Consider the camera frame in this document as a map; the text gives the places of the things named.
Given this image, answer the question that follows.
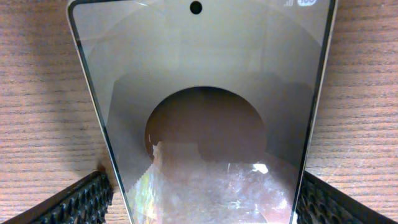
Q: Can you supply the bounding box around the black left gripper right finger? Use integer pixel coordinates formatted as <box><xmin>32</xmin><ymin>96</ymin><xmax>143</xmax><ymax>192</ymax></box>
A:
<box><xmin>295</xmin><ymin>171</ymin><xmax>396</xmax><ymax>224</ymax></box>

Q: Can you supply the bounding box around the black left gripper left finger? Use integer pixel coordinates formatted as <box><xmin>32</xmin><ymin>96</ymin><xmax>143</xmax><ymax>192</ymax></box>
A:
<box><xmin>4</xmin><ymin>170</ymin><xmax>114</xmax><ymax>224</ymax></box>

